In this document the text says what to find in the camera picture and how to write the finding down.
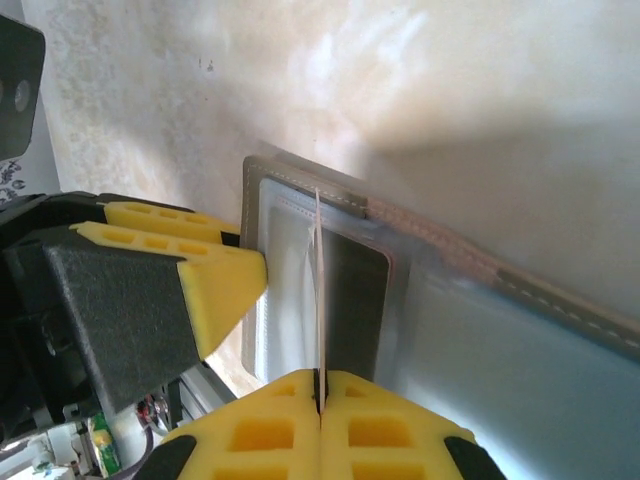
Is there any black plastic card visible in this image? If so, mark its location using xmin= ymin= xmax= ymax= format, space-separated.
xmin=323 ymin=229 xmax=392 ymax=382

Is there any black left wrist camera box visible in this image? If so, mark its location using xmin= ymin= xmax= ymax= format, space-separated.
xmin=0 ymin=13 xmax=47 ymax=162

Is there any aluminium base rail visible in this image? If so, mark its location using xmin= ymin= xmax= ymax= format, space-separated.
xmin=164 ymin=362 xmax=239 ymax=431

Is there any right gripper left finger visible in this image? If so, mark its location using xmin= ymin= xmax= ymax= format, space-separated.
xmin=141 ymin=369 xmax=322 ymax=480

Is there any grey card holder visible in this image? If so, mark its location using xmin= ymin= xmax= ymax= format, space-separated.
xmin=239 ymin=154 xmax=640 ymax=480

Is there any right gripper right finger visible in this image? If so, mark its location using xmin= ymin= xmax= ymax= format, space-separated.
xmin=319 ymin=370 xmax=506 ymax=480

